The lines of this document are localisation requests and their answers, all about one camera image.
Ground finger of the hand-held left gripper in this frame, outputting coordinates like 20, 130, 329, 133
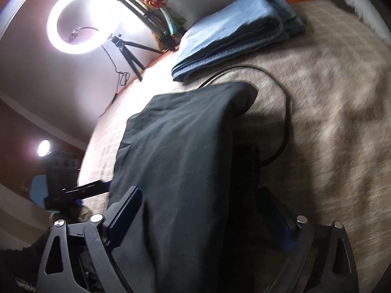
63, 180, 112, 200

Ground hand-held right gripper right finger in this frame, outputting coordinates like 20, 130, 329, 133
258, 187, 359, 293

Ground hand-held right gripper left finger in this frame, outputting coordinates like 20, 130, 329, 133
37, 186, 144, 293

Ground dark pants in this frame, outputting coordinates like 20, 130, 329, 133
108, 64, 291, 293

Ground bed with checked sheet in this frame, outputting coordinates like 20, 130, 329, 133
78, 0, 391, 293

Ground black tripod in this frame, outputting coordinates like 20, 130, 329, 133
110, 33, 178, 82

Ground folded black stand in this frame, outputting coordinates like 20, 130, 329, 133
111, 0, 187, 51

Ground folded blue towel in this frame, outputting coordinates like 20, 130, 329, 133
171, 0, 307, 83

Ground black ring light cable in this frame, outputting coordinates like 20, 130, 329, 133
99, 44, 130, 118

